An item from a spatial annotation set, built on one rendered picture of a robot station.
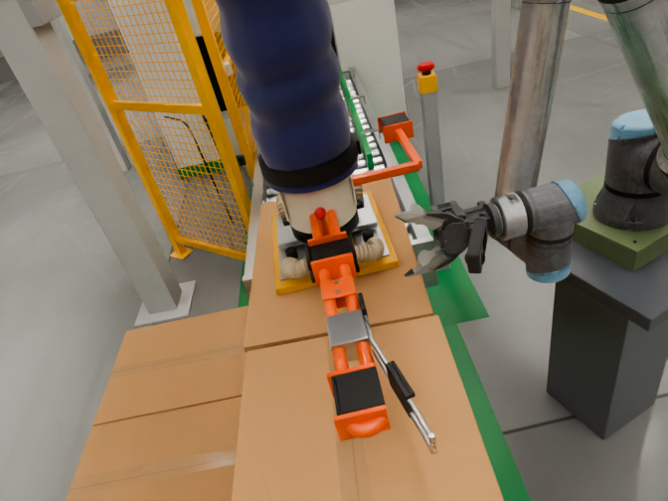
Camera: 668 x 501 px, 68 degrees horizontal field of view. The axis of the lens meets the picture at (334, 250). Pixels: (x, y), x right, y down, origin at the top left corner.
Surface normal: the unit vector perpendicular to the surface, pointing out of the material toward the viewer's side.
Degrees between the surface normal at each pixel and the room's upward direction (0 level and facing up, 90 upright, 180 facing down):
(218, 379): 0
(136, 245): 90
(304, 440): 0
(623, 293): 0
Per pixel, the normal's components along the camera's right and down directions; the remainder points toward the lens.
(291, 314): -0.19, -0.79
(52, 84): 0.09, 0.57
